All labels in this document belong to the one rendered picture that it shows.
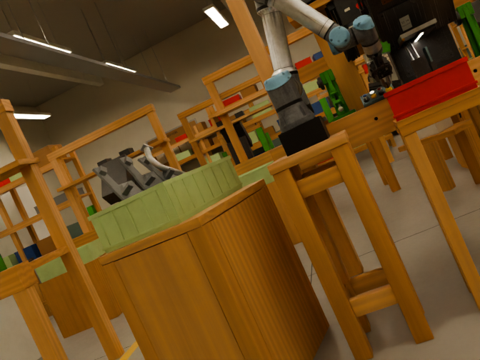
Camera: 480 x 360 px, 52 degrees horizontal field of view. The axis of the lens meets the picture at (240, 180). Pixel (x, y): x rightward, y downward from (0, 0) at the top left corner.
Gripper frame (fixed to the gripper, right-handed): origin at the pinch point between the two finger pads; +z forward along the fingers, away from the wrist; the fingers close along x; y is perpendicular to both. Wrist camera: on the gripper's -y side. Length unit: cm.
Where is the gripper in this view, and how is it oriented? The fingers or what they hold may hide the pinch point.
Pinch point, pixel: (386, 84)
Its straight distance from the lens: 232.6
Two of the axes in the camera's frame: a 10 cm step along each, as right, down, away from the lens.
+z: 4.8, 6.6, 5.8
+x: 8.8, -3.9, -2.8
